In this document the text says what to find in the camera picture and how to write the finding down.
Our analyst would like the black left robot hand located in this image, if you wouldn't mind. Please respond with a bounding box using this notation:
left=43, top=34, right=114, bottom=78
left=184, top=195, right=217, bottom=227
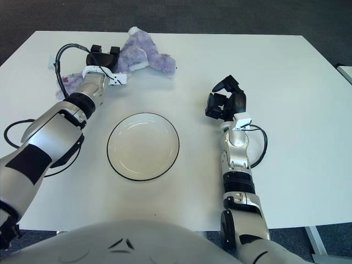
left=85, top=43, right=122, bottom=73

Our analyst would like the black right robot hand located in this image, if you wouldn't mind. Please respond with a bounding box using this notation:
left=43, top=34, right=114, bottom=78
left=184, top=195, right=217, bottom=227
left=205, top=74, right=247, bottom=121

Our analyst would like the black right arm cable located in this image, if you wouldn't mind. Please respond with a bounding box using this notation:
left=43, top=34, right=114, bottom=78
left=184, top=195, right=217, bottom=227
left=247, top=125, right=268, bottom=168

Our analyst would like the grey robot torso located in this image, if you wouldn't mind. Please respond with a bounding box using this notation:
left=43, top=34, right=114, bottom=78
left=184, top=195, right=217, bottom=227
left=8, top=219, right=237, bottom=264

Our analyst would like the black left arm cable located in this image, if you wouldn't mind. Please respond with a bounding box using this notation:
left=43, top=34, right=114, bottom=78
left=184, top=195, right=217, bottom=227
left=4, top=43, right=93, bottom=178

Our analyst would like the purple plush bunny doll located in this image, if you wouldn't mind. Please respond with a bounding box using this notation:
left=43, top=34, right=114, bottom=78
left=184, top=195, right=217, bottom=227
left=56, top=26, right=177, bottom=101

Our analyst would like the white plate with black rim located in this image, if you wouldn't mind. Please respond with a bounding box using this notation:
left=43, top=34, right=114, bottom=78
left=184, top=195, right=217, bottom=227
left=106, top=112, right=181, bottom=181

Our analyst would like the grey table leg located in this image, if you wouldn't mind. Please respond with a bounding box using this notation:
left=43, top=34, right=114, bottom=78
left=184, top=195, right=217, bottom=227
left=304, top=225, right=329, bottom=258

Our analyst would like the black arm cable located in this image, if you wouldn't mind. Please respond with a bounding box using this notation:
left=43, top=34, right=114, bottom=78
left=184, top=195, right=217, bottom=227
left=247, top=125, right=268, bottom=168
left=4, top=43, right=93, bottom=178

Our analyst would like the white desk corner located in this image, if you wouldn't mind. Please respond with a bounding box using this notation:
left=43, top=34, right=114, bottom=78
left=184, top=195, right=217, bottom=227
left=335, top=63, right=352, bottom=85

